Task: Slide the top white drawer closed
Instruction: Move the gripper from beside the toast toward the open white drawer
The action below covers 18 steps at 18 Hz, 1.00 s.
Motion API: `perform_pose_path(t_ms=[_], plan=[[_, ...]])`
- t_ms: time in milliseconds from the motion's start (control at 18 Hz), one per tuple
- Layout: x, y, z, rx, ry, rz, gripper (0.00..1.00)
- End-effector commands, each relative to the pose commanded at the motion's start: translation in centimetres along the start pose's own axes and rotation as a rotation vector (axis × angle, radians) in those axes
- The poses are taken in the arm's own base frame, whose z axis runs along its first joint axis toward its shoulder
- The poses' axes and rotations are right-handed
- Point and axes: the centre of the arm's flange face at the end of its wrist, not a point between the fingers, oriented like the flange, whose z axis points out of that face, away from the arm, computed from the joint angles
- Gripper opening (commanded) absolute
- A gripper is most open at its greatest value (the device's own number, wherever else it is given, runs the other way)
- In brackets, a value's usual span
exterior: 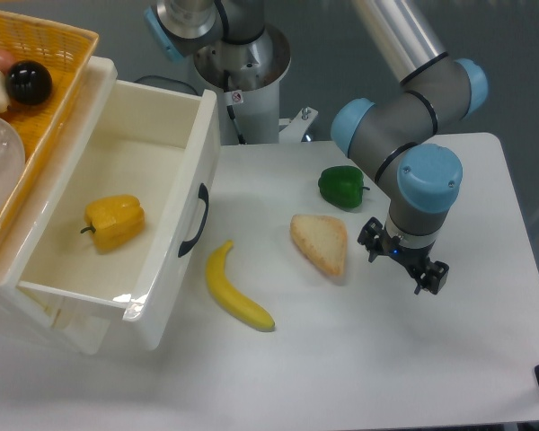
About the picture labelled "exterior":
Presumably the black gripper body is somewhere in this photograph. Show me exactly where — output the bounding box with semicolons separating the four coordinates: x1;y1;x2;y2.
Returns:
373;234;429;271

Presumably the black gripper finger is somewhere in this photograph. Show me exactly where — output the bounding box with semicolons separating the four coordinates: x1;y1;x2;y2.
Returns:
414;261;449;295
358;217;384;262

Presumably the white top drawer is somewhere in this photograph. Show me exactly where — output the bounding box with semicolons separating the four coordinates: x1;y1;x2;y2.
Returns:
19;82;221;355

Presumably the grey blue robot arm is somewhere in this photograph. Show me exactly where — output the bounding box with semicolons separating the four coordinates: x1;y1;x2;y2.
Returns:
145;1;489;293

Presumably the white drawer cabinet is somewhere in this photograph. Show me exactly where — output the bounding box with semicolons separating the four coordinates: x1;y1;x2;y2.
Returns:
0;57;117;354

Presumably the toast bread slice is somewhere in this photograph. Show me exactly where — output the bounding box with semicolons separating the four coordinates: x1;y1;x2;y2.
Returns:
289;214;348;277

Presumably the green bell pepper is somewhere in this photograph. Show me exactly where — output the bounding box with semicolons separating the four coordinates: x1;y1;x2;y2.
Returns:
318;166;369;209

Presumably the yellow banana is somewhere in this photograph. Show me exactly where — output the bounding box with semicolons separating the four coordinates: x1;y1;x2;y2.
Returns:
205;241;276;332

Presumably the yellow bell pepper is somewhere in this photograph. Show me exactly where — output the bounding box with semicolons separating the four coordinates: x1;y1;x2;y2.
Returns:
80;194;146;253

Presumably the orange woven basket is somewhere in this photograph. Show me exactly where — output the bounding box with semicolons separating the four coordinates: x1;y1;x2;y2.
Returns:
0;10;99;247

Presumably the black ball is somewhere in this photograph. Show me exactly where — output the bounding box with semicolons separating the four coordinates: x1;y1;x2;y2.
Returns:
5;60;53;106

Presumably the white metal bracket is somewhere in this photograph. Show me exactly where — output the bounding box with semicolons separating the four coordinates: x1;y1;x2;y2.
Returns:
278;107;319;144

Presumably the black top drawer handle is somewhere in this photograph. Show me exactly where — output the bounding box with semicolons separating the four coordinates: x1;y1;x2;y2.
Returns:
177;182;210;259

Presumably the black cable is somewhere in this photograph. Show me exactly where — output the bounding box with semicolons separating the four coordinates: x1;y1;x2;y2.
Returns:
224;69;248;145

